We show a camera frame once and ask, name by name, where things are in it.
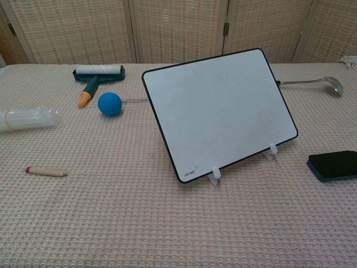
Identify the short wooden pencil red cap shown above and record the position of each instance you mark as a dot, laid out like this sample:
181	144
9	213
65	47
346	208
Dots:
46	171

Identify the woven folding screen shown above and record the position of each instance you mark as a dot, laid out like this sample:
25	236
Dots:
178	28

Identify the white whiteboard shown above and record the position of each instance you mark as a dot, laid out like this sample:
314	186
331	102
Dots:
220	111

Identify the beige waffle tablecloth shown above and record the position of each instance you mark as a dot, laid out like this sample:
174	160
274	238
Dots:
111	212

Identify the blue rubber ball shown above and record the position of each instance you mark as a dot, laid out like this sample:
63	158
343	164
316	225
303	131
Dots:
110	104

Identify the white plastic board stand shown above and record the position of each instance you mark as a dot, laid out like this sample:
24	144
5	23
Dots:
215	175

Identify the white crumpled cloth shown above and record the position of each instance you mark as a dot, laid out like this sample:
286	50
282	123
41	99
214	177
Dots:
349	61

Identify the teal lint roller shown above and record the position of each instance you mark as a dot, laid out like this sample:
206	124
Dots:
96	75

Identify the black whiteboard eraser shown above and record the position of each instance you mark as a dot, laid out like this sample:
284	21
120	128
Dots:
333	164

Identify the stainless steel ladle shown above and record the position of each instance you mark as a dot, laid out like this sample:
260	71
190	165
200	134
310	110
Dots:
315	83

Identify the clear plastic bottle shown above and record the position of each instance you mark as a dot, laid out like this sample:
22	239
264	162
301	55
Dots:
28	120

